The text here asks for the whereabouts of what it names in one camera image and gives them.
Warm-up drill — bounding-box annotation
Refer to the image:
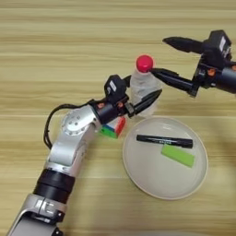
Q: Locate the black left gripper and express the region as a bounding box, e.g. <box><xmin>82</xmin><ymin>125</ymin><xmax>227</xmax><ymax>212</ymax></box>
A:
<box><xmin>92</xmin><ymin>75</ymin><xmax>163</xmax><ymax>125</ymax></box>

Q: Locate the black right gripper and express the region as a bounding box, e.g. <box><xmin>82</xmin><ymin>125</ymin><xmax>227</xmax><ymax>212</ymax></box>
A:
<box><xmin>149</xmin><ymin>36</ymin><xmax>236</xmax><ymax>99</ymax></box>

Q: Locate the clear bottle with red cap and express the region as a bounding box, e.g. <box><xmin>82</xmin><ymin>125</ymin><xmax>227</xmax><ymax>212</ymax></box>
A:
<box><xmin>128</xmin><ymin>54</ymin><xmax>163</xmax><ymax>118</ymax></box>

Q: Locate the multicoloured puzzle cube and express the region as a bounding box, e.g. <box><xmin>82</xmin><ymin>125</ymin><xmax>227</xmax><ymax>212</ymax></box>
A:
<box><xmin>99</xmin><ymin>115</ymin><xmax>127</xmax><ymax>140</ymax></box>

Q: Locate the black marker pen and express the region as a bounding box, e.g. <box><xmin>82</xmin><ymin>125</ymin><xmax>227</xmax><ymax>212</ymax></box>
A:
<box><xmin>136</xmin><ymin>134</ymin><xmax>195</xmax><ymax>149</ymax></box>

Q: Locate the green rectangular block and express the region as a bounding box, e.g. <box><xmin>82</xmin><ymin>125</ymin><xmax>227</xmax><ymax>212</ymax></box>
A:
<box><xmin>160</xmin><ymin>144</ymin><xmax>196</xmax><ymax>169</ymax></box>

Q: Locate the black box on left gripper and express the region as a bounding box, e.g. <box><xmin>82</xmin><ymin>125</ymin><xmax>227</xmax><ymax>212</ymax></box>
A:
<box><xmin>103</xmin><ymin>74</ymin><xmax>129</xmax><ymax>104</ymax></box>

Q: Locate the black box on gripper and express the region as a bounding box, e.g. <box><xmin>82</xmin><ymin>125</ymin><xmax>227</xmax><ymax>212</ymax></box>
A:
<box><xmin>207</xmin><ymin>29</ymin><xmax>233</xmax><ymax>61</ymax></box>
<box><xmin>103</xmin><ymin>74</ymin><xmax>129</xmax><ymax>104</ymax></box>

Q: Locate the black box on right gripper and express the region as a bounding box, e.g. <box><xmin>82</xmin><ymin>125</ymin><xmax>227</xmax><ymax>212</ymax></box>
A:
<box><xmin>207</xmin><ymin>29</ymin><xmax>233</xmax><ymax>61</ymax></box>

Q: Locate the round beige plate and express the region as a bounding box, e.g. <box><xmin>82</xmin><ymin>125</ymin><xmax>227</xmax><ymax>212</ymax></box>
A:
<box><xmin>122</xmin><ymin>115</ymin><xmax>209</xmax><ymax>201</ymax></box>

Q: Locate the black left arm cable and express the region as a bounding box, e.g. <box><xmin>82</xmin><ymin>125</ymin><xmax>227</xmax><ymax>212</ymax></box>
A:
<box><xmin>43</xmin><ymin>100</ymin><xmax>94</xmax><ymax>150</ymax></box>

